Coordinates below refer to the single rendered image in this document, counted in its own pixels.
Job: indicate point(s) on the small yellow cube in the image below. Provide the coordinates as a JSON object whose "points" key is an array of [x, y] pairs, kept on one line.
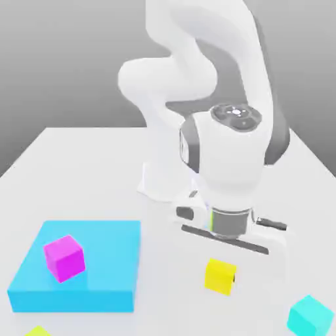
{"points": [[219, 277]]}

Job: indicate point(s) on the small lime cube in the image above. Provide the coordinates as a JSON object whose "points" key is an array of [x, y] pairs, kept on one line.
{"points": [[38, 331]]}

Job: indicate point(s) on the small magenta cube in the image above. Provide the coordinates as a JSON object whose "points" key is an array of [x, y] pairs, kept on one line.
{"points": [[64, 260]]}

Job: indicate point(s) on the large blue box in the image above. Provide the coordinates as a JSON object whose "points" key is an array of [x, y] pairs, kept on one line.
{"points": [[105, 262]]}

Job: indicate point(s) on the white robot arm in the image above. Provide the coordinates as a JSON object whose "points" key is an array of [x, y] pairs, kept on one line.
{"points": [[225, 157]]}

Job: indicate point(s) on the small cyan cube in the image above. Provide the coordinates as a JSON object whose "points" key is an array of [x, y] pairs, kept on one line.
{"points": [[309, 316]]}

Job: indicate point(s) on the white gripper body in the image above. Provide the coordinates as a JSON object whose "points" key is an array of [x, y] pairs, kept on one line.
{"points": [[236, 249]]}

